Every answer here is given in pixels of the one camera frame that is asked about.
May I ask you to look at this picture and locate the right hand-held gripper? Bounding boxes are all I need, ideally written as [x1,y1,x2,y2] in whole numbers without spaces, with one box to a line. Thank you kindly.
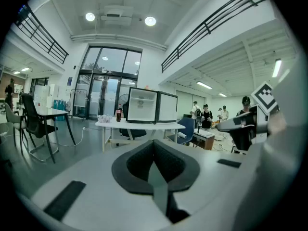
[217,81,279,144]

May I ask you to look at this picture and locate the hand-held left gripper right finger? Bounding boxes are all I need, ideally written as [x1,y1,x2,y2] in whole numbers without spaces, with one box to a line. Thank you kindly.
[154,140,251,225]

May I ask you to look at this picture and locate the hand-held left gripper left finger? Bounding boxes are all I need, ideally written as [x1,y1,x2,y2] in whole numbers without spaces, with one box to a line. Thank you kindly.
[30,140,174,231]

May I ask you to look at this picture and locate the black mini fridge door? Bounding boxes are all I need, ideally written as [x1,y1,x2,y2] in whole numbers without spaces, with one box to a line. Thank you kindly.
[126,87,179,125]

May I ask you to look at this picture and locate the wooden side cabinet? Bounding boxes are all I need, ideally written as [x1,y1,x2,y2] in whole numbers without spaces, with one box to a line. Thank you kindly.
[192,130,216,151]

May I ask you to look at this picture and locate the blue chair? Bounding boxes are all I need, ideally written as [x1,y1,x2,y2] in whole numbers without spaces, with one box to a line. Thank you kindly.
[167,117,195,146]

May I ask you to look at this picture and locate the black high-back office chair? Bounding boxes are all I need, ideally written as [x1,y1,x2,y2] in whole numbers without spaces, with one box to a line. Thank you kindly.
[119,103,147,141]

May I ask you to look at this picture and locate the purple artificial flower bunch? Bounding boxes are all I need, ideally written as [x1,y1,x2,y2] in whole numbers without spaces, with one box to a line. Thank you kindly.
[97,114,113,124]

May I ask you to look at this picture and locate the white folding table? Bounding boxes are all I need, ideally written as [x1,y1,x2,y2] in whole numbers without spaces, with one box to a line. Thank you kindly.
[95,117,186,153]

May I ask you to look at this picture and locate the grey marble table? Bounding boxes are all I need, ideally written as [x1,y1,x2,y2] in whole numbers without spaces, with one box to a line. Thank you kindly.
[33,107,77,147]

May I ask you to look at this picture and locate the blue wrapped bundle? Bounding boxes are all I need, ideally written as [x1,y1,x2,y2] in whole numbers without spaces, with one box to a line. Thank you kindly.
[53,99,67,110]

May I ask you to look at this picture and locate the metal clothes rack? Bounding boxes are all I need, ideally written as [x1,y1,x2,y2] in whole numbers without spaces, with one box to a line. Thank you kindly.
[70,88,89,120]

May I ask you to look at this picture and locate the black standing fan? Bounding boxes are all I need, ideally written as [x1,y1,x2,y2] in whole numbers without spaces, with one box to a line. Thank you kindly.
[117,93,130,116]

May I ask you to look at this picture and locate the black chair with chrome base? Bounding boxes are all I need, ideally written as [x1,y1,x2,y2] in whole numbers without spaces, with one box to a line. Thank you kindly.
[21,93,60,164]

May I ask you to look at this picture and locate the glass entrance doors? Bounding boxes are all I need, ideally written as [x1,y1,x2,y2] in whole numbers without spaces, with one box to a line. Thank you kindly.
[72,46,142,120]

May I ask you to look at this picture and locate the black balcony railing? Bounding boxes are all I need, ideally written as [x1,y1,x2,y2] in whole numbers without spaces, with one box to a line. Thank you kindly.
[161,0,270,74]
[14,5,70,65]

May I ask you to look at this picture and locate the white cabinets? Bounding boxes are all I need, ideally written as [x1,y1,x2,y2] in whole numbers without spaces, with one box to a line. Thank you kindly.
[33,84,60,109]

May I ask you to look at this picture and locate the beige chair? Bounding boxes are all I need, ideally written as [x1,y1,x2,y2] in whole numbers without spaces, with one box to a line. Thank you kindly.
[4,102,27,155]

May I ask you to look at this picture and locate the ceiling air conditioner unit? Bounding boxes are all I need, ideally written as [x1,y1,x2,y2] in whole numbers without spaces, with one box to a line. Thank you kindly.
[100,5,134,26]

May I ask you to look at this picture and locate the white extension cable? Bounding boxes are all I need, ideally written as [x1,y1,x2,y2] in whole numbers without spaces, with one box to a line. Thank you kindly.
[57,126,98,148]

